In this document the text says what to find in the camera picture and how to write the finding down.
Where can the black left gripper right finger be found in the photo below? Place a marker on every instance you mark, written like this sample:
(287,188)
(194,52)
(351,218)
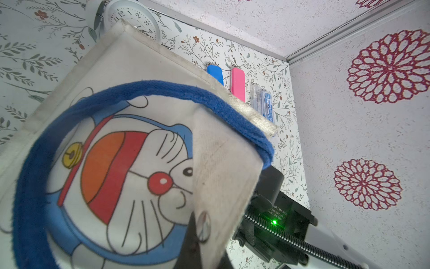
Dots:
(225,263)

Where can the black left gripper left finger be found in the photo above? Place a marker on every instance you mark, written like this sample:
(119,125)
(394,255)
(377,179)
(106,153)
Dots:
(189,257)

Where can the white canvas cartoon tote bag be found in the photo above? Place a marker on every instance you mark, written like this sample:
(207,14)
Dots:
(107,171)

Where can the clear case with blue compass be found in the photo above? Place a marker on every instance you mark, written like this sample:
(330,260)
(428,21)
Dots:
(267,105)

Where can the pink plastic pencil case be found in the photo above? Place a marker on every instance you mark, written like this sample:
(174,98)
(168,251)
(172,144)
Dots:
(238,88)

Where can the blue plastic box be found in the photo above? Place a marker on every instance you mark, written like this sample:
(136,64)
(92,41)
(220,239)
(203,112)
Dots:
(216,72)

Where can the clear plastic compass set case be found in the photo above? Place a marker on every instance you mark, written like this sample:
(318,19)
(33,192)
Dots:
(256,95)

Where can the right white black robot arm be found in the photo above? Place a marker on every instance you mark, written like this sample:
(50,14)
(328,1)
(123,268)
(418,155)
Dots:
(277,228)

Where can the white round alarm clock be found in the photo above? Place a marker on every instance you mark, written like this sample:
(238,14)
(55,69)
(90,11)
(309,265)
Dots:
(133,12)

